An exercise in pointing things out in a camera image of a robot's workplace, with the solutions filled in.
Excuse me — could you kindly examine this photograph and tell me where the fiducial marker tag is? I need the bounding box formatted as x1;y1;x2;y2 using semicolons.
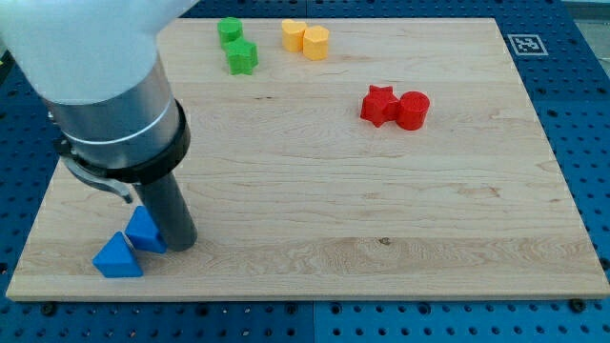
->
507;33;548;56

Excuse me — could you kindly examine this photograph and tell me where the red cylinder block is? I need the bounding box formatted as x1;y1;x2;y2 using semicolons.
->
396;91;430;131

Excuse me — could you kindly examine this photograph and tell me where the green cylinder block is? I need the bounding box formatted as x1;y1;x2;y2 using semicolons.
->
216;17;243;49

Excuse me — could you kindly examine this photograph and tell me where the wooden board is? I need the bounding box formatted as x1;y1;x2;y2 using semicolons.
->
7;18;609;302

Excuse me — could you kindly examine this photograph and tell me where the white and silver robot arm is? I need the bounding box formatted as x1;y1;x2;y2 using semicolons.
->
1;0;196;202

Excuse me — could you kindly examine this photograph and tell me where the blue triangle block front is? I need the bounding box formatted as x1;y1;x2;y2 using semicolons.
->
92;232;143;278

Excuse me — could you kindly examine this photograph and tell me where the green star block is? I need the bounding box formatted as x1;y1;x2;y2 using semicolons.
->
225;37;258;75

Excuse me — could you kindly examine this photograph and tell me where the red star block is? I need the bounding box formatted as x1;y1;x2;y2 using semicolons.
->
360;85;399;128

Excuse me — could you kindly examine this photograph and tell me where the blue triangle block rear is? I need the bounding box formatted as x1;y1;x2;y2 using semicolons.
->
125;206;167;253

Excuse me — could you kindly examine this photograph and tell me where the yellow hexagon block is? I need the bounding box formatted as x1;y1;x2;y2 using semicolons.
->
302;26;330;61

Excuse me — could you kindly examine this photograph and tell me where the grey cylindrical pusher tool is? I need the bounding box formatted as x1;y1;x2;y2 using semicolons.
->
133;172;197;252

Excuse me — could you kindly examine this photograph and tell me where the yellow heart block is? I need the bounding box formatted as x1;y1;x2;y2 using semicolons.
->
281;19;307;52

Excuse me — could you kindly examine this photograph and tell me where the blue triangle block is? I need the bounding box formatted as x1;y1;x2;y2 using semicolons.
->
125;206;167;253
92;232;143;278

